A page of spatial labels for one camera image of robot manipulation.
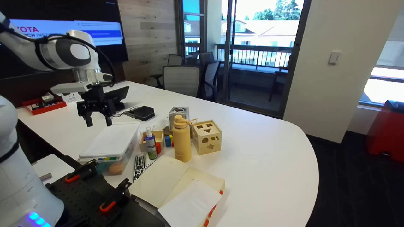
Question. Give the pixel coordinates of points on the group of office chairs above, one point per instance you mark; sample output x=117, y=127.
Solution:
x=181, y=80

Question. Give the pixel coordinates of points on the black remote control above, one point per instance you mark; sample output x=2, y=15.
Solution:
x=139, y=167

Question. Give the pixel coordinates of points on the large wall screen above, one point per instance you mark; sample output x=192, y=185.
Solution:
x=94, y=19

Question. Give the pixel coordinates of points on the white card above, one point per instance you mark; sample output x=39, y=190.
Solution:
x=72, y=97

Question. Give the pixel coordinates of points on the white wall switch plate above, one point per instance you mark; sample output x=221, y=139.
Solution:
x=334, y=58

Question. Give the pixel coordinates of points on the red bin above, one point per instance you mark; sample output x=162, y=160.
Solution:
x=386, y=132

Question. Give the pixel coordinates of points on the glass sliding door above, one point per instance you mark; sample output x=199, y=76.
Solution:
x=252, y=78

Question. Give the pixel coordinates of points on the red block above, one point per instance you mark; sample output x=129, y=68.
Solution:
x=158, y=148

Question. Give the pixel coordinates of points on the white plastic lid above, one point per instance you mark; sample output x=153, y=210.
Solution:
x=110, y=140

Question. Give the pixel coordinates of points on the yellow water bottle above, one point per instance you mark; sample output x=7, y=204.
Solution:
x=182, y=142

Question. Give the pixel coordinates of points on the window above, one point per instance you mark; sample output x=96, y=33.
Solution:
x=388, y=75

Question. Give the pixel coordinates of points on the white paper sheet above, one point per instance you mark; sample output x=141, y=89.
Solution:
x=189, y=205

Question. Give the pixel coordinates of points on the clear plastic box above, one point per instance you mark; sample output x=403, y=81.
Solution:
x=121, y=157

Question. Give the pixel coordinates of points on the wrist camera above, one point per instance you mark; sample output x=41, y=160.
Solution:
x=71, y=88

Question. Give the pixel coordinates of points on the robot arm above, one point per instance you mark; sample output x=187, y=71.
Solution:
x=19, y=176

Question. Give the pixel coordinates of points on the balcony railing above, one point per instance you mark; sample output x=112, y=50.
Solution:
x=252, y=55

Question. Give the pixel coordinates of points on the beige board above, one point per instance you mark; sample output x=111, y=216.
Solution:
x=157, y=179

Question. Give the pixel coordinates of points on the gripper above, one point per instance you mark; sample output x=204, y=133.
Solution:
x=96, y=102

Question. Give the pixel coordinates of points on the small wooden box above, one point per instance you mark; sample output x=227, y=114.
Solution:
x=158, y=136

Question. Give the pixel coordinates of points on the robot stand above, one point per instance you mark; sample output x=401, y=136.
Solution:
x=88, y=201

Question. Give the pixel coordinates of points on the orange ball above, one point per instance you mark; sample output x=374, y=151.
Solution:
x=116, y=168

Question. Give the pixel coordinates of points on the red tray with tools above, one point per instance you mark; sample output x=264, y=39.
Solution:
x=44, y=105

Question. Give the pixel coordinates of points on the wooden shape sorter cube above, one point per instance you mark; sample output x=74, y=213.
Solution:
x=206, y=137

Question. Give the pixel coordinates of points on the small spray bottle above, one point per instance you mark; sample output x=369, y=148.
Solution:
x=151, y=146

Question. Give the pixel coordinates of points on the blue and yellow block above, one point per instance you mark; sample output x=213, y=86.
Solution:
x=168, y=141

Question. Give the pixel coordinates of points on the grey tissue box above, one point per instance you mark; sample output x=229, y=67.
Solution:
x=178, y=113

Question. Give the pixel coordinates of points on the black tablet on stand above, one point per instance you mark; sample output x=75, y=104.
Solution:
x=118, y=94

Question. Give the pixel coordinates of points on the small black box device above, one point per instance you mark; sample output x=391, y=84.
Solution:
x=144, y=113

